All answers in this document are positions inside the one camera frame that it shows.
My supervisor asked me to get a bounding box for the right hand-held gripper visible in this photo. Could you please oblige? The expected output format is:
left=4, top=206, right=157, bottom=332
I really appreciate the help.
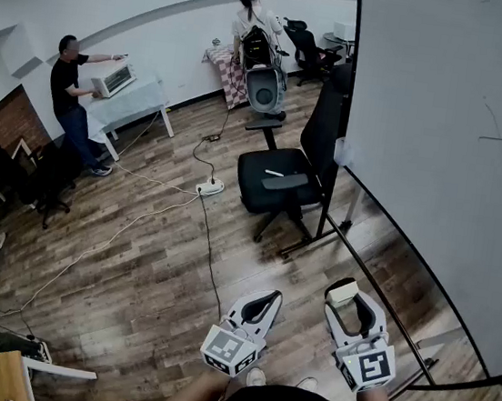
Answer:
left=313, top=286, right=406, bottom=399

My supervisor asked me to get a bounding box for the round glass table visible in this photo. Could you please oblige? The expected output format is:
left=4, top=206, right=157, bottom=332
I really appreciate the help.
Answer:
left=320, top=29, right=358, bottom=59

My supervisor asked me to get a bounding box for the white whiteboard eraser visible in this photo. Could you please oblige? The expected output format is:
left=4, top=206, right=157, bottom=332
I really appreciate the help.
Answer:
left=323, top=274, right=362, bottom=311

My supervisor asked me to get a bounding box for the table with checkered cloth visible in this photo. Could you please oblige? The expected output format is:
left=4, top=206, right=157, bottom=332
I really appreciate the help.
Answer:
left=196, top=44, right=258, bottom=114

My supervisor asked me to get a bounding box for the small clear plastic holder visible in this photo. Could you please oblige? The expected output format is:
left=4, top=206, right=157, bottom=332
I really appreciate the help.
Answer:
left=332, top=135, right=357, bottom=169

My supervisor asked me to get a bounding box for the table with white cloth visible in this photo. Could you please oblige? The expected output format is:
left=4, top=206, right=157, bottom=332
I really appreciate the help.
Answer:
left=71, top=63, right=184, bottom=170

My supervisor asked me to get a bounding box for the white box appliance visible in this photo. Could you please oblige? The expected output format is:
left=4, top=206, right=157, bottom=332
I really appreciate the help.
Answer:
left=331, top=20, right=359, bottom=43

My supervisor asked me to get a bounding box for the person's white shoe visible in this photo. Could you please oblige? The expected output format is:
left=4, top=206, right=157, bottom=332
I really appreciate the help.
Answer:
left=296, top=375, right=319, bottom=394
left=244, top=366, right=268, bottom=389

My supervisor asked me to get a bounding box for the long black cable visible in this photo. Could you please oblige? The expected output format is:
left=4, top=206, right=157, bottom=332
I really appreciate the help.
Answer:
left=179, top=186, right=240, bottom=326

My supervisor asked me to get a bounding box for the black office chair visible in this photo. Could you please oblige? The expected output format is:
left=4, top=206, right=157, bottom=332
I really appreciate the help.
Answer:
left=226, top=50, right=357, bottom=254
left=0, top=133, right=81, bottom=233
left=275, top=15, right=348, bottom=93

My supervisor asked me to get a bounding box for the black backpack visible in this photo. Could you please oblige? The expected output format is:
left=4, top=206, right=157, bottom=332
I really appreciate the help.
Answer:
left=237, top=23, right=280, bottom=73

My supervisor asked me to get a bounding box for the long white cable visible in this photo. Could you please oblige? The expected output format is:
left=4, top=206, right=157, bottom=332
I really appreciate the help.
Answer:
left=0, top=165, right=204, bottom=348

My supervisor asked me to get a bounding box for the person's white left shoe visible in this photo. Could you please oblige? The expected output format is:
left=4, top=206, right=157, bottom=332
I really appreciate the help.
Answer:
left=244, top=366, right=268, bottom=389

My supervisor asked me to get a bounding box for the white toaster oven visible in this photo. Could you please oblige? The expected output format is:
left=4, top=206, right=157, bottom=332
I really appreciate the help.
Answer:
left=87, top=60, right=139, bottom=104

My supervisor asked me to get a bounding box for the white table frame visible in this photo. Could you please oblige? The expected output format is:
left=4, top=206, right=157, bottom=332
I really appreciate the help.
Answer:
left=15, top=356, right=100, bottom=401

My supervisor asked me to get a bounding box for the large white whiteboard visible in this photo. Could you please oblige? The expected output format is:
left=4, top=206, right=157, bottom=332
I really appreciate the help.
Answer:
left=304, top=0, right=502, bottom=401

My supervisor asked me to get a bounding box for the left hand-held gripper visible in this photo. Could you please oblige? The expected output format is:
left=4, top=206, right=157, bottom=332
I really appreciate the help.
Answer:
left=196, top=280, right=285, bottom=383

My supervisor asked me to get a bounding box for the white power strip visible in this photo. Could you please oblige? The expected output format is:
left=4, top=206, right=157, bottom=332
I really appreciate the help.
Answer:
left=193, top=175, right=227, bottom=200

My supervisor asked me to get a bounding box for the person's left forearm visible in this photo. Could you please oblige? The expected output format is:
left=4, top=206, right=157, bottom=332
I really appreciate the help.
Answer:
left=146, top=360, right=239, bottom=401

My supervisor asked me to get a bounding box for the person's white right shoe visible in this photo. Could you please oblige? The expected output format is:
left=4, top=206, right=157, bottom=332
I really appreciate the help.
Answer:
left=296, top=375, right=319, bottom=394

